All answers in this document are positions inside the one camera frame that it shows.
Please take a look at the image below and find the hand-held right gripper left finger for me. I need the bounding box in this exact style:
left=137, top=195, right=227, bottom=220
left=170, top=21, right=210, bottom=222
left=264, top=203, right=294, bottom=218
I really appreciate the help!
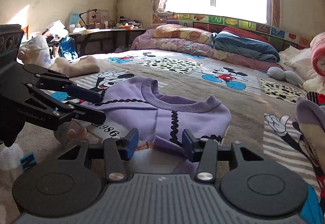
left=60, top=128, right=140, bottom=181

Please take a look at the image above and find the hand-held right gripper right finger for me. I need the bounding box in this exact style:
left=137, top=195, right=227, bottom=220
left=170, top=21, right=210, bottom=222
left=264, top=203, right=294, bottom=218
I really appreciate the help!
left=182, top=129, right=264, bottom=182

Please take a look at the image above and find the white fluffy cloth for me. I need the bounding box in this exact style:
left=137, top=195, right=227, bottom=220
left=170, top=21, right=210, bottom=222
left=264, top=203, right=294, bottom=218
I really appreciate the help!
left=0, top=143, right=22, bottom=171

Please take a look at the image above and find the pale picture frame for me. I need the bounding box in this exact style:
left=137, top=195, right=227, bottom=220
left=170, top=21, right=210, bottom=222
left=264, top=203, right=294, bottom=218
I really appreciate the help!
left=88, top=10, right=109, bottom=28

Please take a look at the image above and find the black desk lamp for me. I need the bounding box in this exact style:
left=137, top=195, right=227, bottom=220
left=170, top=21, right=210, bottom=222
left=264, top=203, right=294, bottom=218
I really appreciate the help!
left=79, top=9, right=98, bottom=28

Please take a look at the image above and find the row of small desk bottles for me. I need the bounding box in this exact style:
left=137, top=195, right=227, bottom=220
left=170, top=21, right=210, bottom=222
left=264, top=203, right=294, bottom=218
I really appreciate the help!
left=109, top=17, right=141, bottom=29

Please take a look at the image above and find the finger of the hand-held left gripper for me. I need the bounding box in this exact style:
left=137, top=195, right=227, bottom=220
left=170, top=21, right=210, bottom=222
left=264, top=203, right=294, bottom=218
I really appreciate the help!
left=22, top=63, right=102, bottom=104
left=25, top=85, right=106, bottom=130

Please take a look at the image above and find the beige sweater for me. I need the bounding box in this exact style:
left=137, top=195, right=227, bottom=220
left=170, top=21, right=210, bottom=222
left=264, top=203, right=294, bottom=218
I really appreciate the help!
left=54, top=55, right=101, bottom=77

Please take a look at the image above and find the wooden chair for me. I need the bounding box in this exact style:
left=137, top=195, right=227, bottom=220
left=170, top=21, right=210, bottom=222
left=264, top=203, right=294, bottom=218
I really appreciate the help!
left=20, top=24, right=31, bottom=41

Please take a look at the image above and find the purple quilt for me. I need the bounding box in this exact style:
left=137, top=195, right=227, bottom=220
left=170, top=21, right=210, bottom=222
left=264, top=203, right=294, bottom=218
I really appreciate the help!
left=129, top=29, right=285, bottom=72

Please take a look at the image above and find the white quilt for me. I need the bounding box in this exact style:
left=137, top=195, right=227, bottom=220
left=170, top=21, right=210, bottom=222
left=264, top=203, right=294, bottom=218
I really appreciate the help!
left=278, top=46, right=325, bottom=94

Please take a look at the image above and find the white floral garment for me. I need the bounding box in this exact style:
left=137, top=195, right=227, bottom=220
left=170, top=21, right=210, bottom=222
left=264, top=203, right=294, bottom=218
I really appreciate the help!
left=17, top=35, right=55, bottom=69

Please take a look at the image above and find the white crumpled cloth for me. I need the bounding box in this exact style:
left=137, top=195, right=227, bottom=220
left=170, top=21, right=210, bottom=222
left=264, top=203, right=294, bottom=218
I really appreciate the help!
left=42, top=19, right=69, bottom=36

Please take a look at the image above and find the cartoon mouse printed blanket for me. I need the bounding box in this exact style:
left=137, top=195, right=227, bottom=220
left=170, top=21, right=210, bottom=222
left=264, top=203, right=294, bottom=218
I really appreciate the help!
left=0, top=49, right=325, bottom=224

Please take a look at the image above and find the red folded blanket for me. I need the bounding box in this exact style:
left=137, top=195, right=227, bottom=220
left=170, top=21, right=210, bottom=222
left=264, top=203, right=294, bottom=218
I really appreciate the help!
left=222, top=26, right=270, bottom=43

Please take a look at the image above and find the purple cartoon printed garment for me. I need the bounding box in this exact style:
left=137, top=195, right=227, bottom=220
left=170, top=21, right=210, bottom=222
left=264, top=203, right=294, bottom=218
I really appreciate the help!
left=296, top=90, right=325, bottom=186

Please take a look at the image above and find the blue plastic bag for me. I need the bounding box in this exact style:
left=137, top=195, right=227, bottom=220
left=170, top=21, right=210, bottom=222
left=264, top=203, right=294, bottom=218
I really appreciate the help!
left=59, top=35, right=78, bottom=60

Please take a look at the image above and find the pink rolled quilt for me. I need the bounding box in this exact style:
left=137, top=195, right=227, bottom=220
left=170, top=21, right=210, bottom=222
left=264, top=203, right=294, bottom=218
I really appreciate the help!
left=310, top=32, right=325, bottom=77

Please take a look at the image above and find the blue folded blanket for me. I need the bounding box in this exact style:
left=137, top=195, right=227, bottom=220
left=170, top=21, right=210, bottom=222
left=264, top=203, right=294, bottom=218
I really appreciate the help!
left=211, top=31, right=280, bottom=62

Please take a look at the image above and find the yellow patterned pillow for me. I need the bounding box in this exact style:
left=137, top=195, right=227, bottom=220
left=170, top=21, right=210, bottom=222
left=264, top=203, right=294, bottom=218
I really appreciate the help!
left=153, top=24, right=214, bottom=45

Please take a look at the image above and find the colourful alphabet foam mat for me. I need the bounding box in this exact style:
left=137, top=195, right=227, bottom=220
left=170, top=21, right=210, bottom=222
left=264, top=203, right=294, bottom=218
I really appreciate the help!
left=152, top=13, right=315, bottom=53

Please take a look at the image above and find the dark desk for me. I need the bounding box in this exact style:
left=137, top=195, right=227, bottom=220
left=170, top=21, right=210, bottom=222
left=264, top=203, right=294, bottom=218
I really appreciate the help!
left=68, top=28, right=148, bottom=55

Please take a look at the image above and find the grey plush toy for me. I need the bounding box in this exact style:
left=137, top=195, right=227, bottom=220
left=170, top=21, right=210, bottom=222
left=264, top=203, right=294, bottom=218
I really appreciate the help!
left=266, top=66, right=305, bottom=87

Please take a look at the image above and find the lavender sweatshirt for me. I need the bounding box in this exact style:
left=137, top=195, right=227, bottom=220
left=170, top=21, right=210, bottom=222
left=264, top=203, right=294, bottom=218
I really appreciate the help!
left=57, top=75, right=231, bottom=179

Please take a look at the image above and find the light blue box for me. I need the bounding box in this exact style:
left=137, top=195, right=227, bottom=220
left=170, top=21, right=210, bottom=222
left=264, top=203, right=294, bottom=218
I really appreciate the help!
left=69, top=12, right=82, bottom=27

